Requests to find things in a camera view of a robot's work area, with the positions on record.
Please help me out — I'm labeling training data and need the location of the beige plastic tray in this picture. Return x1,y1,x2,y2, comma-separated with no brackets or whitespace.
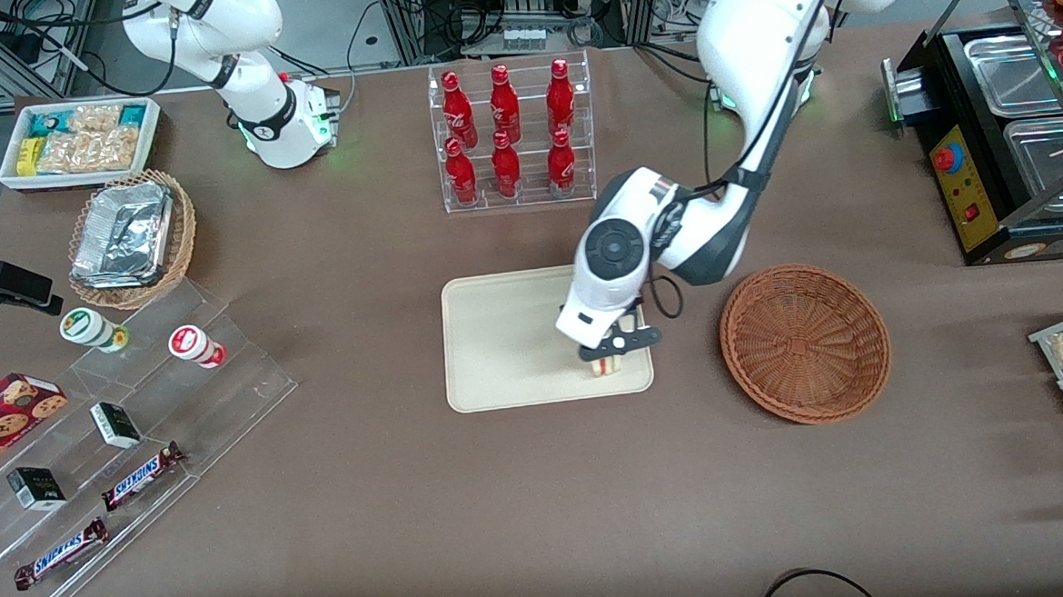
440,258,656,414

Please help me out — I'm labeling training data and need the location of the brown wicker basket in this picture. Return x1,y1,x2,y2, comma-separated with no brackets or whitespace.
717,259,896,431

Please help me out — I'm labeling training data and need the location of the light wicker basket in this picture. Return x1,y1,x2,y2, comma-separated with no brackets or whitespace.
63,167,202,313

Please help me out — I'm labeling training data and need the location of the white rectangular snack tray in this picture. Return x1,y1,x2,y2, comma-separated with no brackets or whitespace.
0,96,165,194

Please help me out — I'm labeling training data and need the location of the clear acrylic bottle rack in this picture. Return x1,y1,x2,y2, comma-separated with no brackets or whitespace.
426,50,599,215

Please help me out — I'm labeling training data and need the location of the red cola bottle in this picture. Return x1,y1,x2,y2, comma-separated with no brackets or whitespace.
440,68,479,151
545,129,579,198
543,58,578,140
443,136,480,206
488,63,522,144
489,131,523,200

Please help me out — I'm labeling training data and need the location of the white power strip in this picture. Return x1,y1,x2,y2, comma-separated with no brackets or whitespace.
501,25,549,54

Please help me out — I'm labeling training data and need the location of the black food warmer machine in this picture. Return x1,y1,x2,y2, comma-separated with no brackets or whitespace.
877,0,1063,272

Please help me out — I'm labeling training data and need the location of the clear acrylic stepped stand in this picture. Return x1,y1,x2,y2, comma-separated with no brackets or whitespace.
0,273,310,597

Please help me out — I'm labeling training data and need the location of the red lid yogurt cup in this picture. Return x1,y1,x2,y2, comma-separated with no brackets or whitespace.
167,323,228,371

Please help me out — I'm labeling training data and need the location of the steel warmer pan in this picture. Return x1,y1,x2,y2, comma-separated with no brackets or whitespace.
962,32,1063,122
1002,116,1063,213

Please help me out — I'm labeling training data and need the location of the snickers chocolate bar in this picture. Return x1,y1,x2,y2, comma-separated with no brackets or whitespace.
11,517,112,592
99,441,188,513

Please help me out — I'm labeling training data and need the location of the aluminium foil container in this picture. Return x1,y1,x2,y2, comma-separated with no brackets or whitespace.
67,181,179,292

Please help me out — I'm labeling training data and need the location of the small black carton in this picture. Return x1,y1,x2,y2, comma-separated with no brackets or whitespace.
6,465,67,512
89,400,143,451

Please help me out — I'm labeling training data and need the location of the green lid yogurt cup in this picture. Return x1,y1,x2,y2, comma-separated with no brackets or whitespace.
58,305,130,357

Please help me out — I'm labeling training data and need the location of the clear bag of crackers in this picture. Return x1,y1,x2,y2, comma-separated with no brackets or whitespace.
35,126,144,177
66,104,125,134

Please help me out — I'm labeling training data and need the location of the red cookie box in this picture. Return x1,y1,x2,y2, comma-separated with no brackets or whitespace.
0,370,73,482

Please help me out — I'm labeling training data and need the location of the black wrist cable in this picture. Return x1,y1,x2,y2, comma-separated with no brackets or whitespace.
641,273,685,323

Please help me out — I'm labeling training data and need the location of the black table cable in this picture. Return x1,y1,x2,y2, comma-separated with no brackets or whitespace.
751,565,883,597

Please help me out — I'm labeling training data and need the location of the black clamp mount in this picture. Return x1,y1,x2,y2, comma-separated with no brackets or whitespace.
0,240,65,320

